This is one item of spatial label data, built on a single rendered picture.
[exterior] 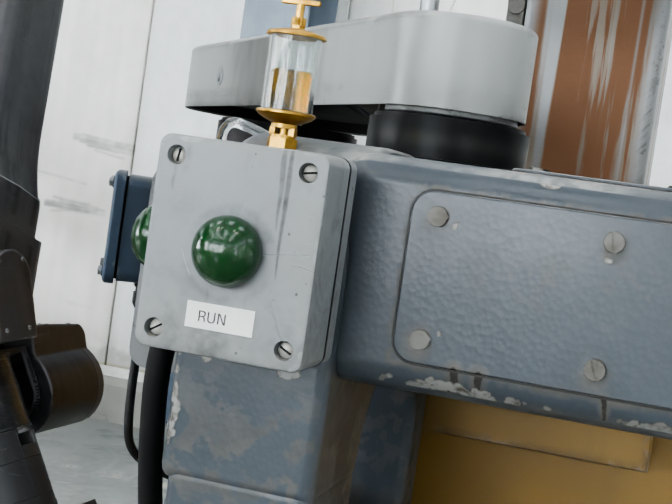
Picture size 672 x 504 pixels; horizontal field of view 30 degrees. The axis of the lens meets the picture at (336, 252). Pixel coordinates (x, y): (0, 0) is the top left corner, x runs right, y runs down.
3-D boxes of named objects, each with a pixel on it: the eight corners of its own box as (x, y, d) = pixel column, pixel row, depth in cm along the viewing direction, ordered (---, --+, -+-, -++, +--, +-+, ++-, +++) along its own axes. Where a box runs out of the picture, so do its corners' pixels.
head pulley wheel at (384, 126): (344, 151, 67) (351, 104, 67) (384, 161, 75) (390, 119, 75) (512, 173, 64) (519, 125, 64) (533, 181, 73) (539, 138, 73)
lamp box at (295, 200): (132, 343, 53) (160, 131, 52) (174, 335, 57) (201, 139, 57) (300, 375, 51) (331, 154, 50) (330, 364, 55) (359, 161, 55)
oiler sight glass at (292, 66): (252, 105, 59) (263, 31, 59) (270, 110, 61) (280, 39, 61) (303, 112, 58) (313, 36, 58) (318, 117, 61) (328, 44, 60)
